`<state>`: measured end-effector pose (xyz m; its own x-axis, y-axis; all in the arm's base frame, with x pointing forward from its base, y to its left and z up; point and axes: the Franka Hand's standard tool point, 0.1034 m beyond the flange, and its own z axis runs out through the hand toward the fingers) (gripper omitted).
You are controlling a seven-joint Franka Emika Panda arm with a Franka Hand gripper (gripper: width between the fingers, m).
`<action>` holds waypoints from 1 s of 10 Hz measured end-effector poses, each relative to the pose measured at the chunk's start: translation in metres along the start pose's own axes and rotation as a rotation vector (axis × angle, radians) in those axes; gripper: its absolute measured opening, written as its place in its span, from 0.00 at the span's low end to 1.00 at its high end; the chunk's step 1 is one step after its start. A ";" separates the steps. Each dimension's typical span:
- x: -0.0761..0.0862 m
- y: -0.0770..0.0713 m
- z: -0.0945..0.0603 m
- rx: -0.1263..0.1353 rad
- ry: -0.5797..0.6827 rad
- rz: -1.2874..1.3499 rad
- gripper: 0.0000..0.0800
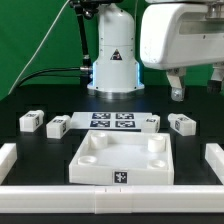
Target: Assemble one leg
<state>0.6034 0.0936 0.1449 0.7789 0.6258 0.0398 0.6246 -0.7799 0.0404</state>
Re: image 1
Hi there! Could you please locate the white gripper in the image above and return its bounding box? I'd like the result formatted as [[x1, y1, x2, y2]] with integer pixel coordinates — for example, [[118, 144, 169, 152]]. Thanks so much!
[[140, 3, 224, 102]]

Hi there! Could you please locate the white square tabletop part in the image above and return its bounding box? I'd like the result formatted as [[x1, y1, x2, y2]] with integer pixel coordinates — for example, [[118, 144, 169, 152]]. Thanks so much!
[[69, 130, 174, 185]]

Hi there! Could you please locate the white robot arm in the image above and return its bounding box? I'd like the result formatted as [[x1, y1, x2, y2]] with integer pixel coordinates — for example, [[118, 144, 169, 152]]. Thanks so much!
[[88, 0, 224, 101]]

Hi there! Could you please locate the white right fence rail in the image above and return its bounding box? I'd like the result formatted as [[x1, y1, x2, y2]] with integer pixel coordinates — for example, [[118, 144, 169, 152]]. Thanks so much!
[[205, 143, 224, 185]]

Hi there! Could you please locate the white fence rail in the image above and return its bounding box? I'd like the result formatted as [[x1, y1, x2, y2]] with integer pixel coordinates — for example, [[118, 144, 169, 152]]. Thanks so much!
[[0, 143, 17, 185], [205, 143, 224, 185], [0, 185, 224, 214]]

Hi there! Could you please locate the white marker base plate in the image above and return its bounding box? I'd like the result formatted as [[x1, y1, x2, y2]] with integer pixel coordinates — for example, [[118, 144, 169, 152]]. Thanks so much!
[[71, 112, 151, 130]]

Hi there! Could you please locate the black camera pole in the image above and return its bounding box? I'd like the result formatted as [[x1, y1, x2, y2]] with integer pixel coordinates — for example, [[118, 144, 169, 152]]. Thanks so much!
[[69, 0, 99, 67]]

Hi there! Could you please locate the white cable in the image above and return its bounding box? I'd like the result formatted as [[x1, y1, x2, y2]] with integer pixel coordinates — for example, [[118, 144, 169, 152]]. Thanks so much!
[[7, 0, 72, 96]]

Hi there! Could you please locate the black cable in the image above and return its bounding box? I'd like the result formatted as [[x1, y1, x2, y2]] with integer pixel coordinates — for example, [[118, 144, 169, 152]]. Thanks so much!
[[13, 66, 94, 91]]

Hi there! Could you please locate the white front fence rail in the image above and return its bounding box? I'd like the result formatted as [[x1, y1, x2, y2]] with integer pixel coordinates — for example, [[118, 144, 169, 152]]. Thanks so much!
[[0, 185, 224, 214]]

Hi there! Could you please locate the white left fence rail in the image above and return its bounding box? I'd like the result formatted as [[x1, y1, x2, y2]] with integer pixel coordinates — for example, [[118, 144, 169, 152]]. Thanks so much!
[[0, 143, 17, 185]]

